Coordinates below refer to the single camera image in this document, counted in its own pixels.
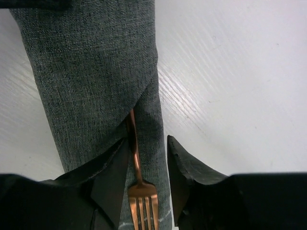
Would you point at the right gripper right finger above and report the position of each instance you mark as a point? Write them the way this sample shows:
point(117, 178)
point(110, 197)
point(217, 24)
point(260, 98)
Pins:
point(205, 199)

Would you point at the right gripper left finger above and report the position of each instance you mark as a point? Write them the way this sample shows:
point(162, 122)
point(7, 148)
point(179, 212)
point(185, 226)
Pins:
point(87, 198)

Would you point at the copper fork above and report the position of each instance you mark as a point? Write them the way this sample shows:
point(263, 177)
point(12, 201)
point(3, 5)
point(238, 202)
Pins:
point(143, 199)

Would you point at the grey cloth napkin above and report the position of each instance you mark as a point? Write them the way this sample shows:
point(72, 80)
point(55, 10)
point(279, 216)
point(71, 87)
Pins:
point(93, 63)

